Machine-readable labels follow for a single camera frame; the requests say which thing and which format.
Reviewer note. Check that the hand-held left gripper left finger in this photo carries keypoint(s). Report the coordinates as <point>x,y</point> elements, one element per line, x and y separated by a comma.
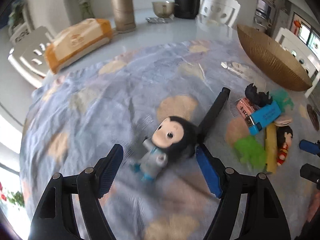
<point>111,172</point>

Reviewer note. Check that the glass vase with plant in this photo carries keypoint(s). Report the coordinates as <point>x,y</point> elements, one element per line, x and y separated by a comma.
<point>83,2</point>

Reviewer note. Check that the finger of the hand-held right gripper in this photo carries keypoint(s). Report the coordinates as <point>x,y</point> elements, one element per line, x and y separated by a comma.
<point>310,173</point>
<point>310,147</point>

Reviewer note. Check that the white chair with cutouts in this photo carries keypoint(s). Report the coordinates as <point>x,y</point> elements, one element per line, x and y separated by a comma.
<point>220,10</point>

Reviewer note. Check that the dark brown round object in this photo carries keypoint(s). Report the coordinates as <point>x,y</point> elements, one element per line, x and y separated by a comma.
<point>313,117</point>

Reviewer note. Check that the orange tissue pack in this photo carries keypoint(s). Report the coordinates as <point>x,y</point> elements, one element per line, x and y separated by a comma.
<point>77,42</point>

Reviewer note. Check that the metal cup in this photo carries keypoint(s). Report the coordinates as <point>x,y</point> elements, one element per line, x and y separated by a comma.
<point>163,8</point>

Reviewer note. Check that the blue lighter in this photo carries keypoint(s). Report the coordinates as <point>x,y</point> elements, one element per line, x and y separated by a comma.
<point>265,116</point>

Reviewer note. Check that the small cartoon head figurine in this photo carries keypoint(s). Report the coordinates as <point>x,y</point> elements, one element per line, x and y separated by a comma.
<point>283,120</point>

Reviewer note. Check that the white slatted chair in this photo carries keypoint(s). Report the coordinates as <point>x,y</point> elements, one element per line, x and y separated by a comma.
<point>30,55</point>

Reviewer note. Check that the clear plastic wrapper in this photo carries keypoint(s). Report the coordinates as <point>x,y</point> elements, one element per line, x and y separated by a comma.
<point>236,67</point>

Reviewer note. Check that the black spiky figurine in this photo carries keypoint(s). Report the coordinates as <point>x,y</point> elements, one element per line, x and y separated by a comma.
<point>258,96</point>

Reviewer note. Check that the pink cartoon-print box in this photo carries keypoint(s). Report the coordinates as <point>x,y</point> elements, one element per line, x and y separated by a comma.
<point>243,108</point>

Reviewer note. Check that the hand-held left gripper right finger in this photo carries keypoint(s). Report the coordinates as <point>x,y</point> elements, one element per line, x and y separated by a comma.
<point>207,172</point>

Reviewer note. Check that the white chair with round holes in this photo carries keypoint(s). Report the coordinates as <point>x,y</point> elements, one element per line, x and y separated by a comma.
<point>297,47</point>

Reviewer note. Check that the black rectangular bar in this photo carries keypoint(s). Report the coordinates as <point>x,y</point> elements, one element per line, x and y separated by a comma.
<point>213,112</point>

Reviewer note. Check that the gold thermos flask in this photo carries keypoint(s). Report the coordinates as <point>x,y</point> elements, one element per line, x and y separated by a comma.
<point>122,7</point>

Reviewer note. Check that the big-headed black-haired doll figurine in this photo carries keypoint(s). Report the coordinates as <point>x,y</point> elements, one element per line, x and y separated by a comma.
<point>167,135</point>

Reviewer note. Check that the red-dressed doll figurine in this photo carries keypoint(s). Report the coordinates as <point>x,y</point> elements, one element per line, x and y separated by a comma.
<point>284,142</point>

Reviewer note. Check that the cluttered storage shelf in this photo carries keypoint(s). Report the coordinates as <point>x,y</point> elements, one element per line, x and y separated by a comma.
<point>265,7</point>

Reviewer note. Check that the blue leaf-print blanket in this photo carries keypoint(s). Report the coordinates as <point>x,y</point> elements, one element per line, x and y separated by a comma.
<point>100,105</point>

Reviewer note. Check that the white cabinet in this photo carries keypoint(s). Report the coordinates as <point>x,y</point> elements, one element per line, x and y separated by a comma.
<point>20,27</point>

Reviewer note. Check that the teal translucent toy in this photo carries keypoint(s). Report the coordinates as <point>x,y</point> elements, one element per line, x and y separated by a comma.
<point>283,98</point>

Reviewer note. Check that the yellow bar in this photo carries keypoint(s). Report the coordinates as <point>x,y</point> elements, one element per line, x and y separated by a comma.
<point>271,150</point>

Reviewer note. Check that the bright green toy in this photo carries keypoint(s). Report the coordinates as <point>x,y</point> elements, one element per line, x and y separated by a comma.
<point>250,151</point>

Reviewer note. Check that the red flowers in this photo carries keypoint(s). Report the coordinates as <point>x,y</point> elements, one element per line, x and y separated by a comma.
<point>10,196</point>

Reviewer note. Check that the golden ribbed bowl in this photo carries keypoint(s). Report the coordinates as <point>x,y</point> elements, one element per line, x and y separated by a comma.
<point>270,57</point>

